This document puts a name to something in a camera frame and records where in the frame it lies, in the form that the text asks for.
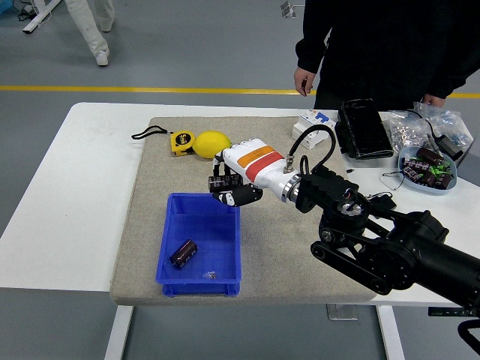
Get person's left hand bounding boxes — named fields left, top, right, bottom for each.
left=421, top=93, right=449, bottom=107

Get person's right hand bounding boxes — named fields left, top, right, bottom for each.
left=293, top=66, right=318, bottom=98

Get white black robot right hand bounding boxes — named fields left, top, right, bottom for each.
left=211, top=138, right=302, bottom=208

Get blue plastic box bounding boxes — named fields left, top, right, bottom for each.
left=155, top=191, right=243, bottom=297

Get clear bag of blue parts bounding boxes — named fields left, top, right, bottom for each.
left=412, top=101, right=474, bottom=149

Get white circuit breaker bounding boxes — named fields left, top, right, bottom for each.
left=291, top=108, right=337, bottom=150

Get clear bag of metal nuts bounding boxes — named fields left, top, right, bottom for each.
left=385, top=109, right=432, bottom=151

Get black power adapter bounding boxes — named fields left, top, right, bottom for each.
left=436, top=133, right=466, bottom=162

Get yellow lemon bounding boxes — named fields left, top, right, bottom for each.
left=193, top=130, right=232, bottom=161

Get grey-brown mat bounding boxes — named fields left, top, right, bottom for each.
left=109, top=115, right=379, bottom=307

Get green plastic connectors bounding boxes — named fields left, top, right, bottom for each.
left=429, top=161, right=453, bottom=177

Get black rectangular case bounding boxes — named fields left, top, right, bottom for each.
left=333, top=97, right=394, bottom=161

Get yellow tape measure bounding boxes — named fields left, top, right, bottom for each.
left=130, top=125, right=196, bottom=156

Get light blue bowl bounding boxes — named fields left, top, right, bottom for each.
left=397, top=145, right=458, bottom=197

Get small black device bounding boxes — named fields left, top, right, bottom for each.
left=368, top=192, right=398, bottom=212

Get white table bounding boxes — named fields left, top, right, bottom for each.
left=0, top=102, right=480, bottom=309

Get black desk control panel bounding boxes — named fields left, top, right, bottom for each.
left=428, top=307, right=468, bottom=318

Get white table leg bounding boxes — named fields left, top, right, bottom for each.
left=103, top=304, right=134, bottom=360
left=376, top=304, right=406, bottom=360

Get person in background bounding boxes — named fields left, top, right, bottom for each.
left=64, top=0, right=116, bottom=68

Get black adapter cable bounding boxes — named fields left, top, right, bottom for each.
left=404, top=109, right=440, bottom=140

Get thin black wire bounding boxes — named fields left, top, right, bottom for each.
left=379, top=169, right=408, bottom=191

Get grey metal bracket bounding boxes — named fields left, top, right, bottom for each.
left=325, top=303, right=359, bottom=322

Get black looped cable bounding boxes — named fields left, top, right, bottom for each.
left=457, top=318, right=480, bottom=356

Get white metal frame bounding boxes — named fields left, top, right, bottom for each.
left=21, top=0, right=63, bottom=35

